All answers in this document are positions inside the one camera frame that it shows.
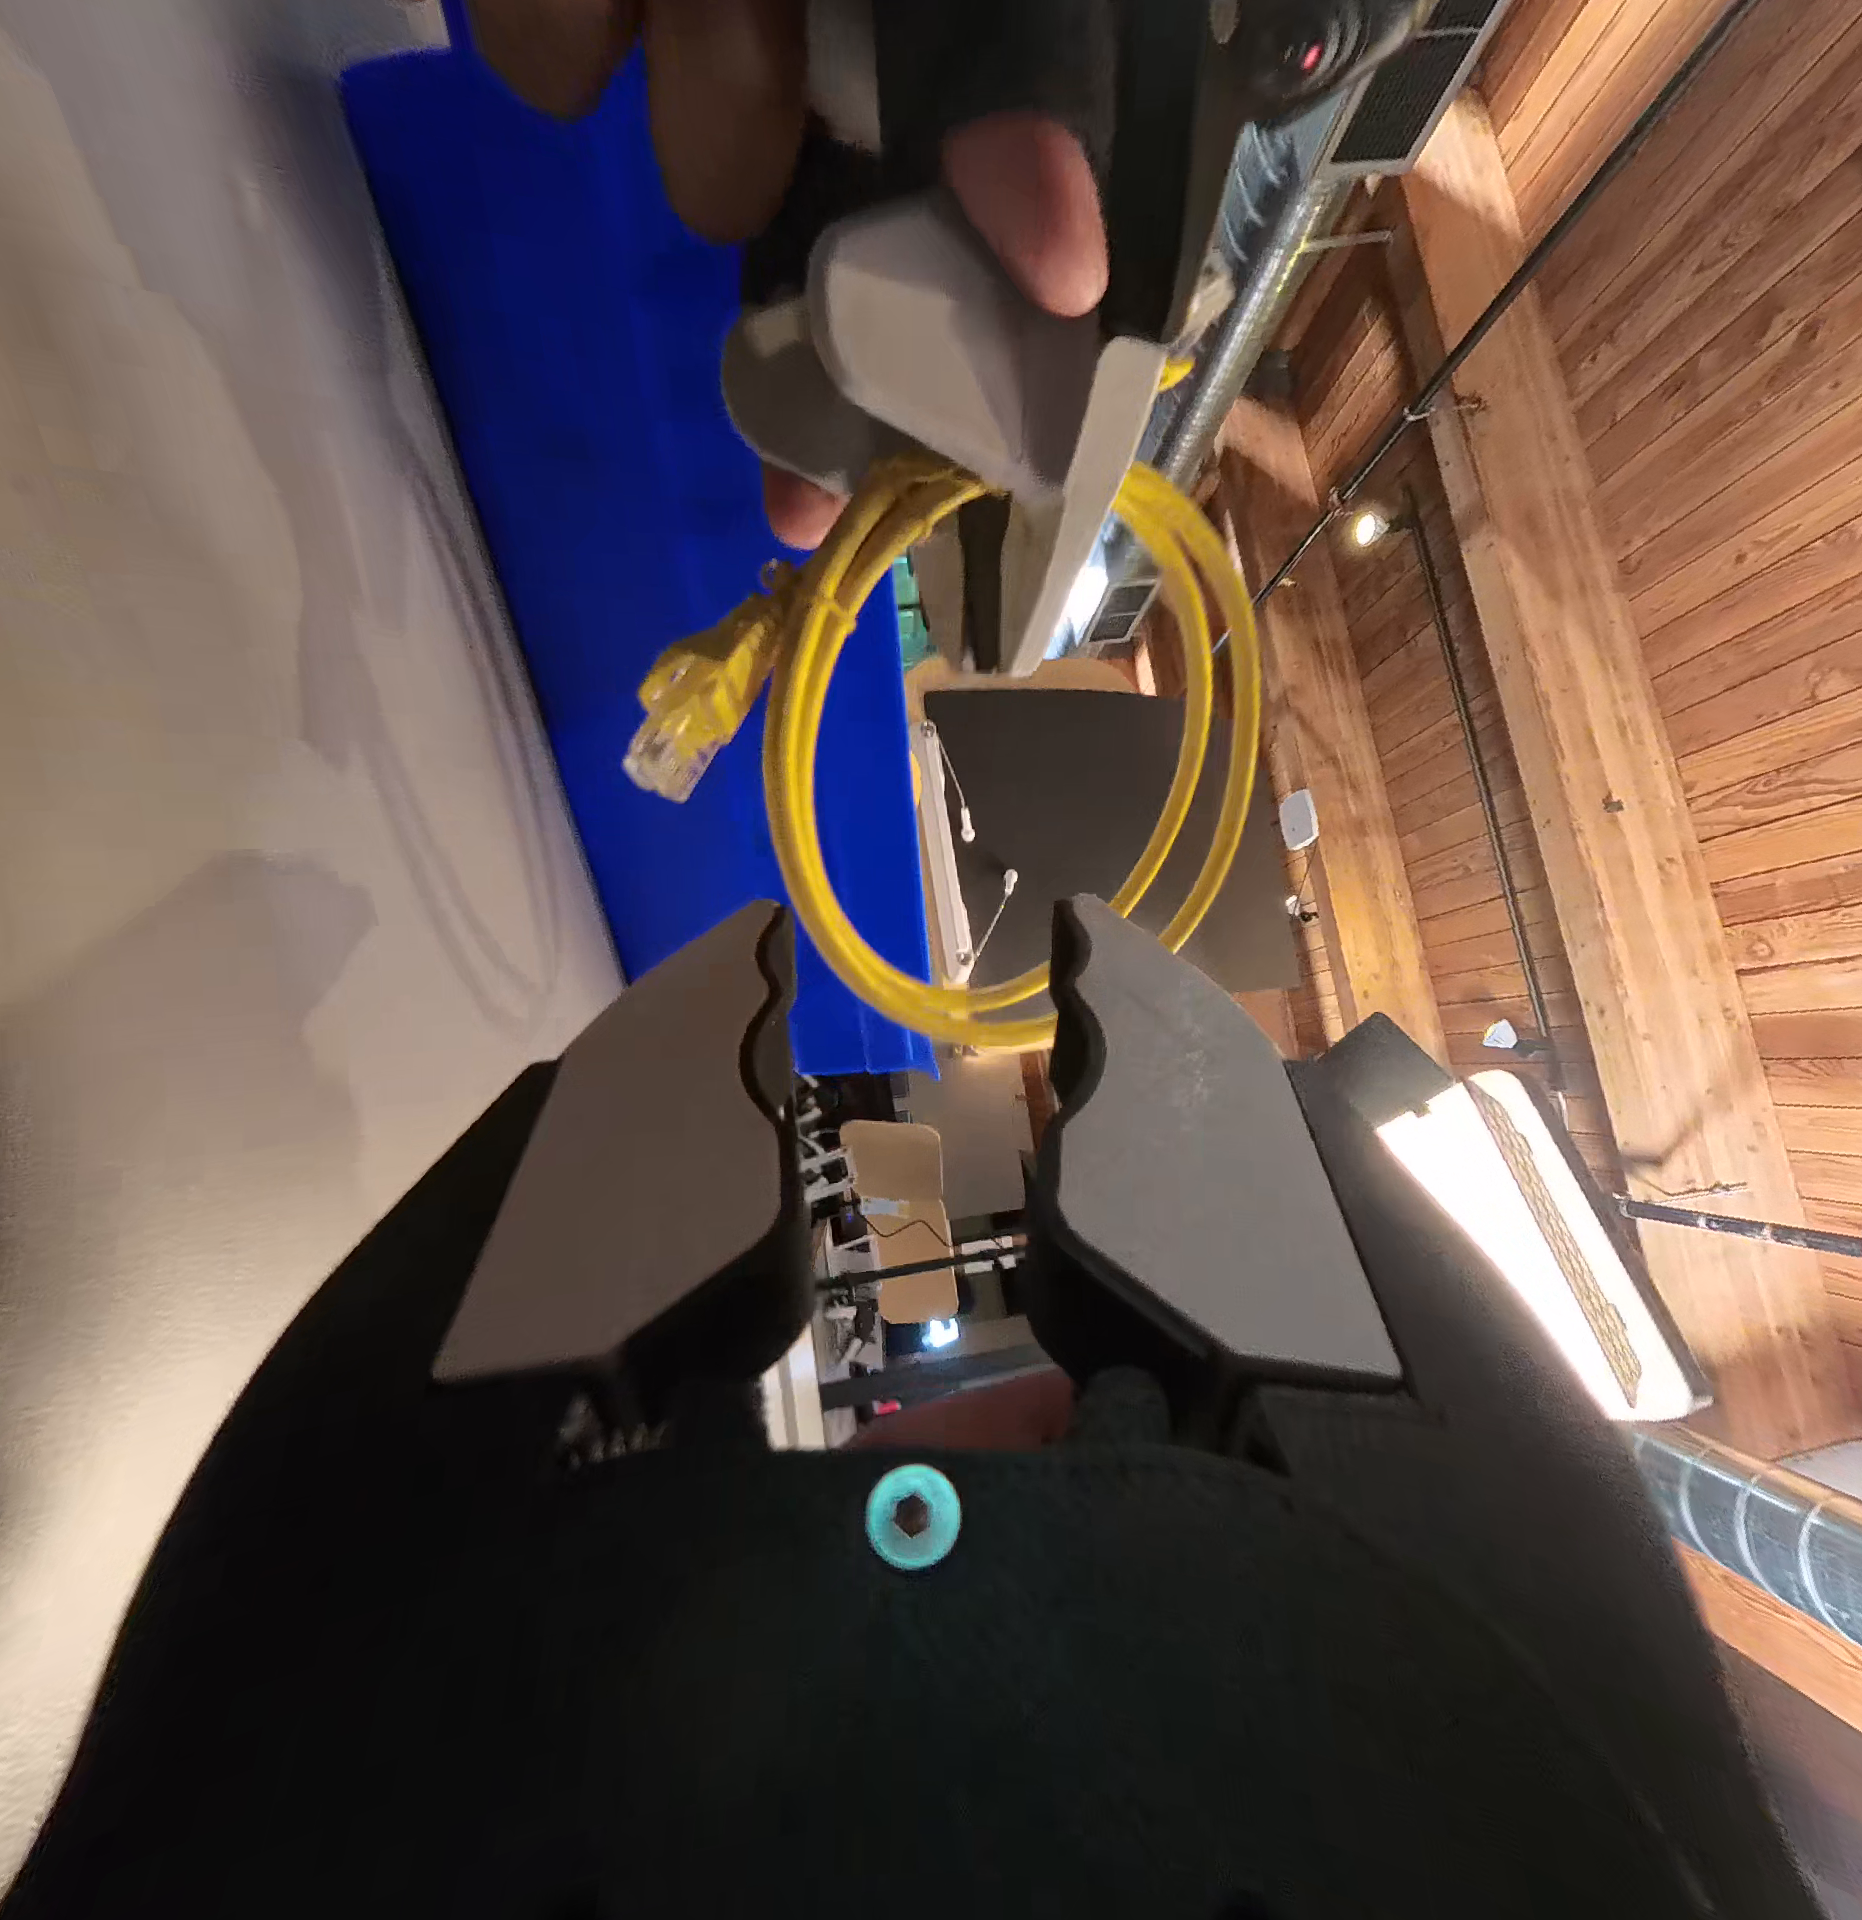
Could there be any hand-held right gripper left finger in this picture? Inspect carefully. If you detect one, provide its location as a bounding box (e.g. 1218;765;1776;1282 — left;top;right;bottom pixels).
431;896;816;1419

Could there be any black ceiling pipe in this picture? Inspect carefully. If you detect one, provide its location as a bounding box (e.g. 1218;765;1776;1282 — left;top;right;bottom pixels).
1404;480;1565;1085

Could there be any black board with tan rim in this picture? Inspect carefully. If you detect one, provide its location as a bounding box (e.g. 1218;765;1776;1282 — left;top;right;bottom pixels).
913;659;1311;1005

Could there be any metal air duct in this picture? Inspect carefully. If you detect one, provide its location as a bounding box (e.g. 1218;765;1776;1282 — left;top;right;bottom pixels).
1162;81;1405;504

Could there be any black ceiling rod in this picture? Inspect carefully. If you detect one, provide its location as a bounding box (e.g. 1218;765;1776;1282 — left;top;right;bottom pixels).
1258;0;1767;601

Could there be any yellow network cable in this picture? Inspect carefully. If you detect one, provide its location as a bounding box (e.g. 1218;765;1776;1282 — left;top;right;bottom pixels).
622;455;1268;1055

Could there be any bright softbox light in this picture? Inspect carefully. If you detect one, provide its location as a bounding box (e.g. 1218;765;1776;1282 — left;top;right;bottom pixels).
1288;1008;1717;1425

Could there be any black pole with red tip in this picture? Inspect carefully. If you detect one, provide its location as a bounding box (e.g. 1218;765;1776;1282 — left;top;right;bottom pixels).
1612;1188;1862;1280

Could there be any silver flexible duct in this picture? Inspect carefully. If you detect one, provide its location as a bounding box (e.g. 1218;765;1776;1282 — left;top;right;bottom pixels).
1627;1422;1862;1663

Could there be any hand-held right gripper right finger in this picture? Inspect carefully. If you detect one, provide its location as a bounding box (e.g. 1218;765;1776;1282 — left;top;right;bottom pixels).
1023;893;1408;1408

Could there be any blue plastic bin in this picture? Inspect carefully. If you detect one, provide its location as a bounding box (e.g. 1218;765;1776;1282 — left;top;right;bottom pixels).
337;0;942;1079

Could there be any person's left hand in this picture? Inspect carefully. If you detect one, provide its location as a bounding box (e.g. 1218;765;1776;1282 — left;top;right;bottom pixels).
465;0;1113;548

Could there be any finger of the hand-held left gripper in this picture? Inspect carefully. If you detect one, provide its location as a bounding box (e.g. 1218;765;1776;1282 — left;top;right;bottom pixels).
800;194;1176;681
719;303;887;504

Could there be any white ceiling vent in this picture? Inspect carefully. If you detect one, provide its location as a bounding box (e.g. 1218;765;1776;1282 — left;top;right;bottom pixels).
1329;0;1511;179

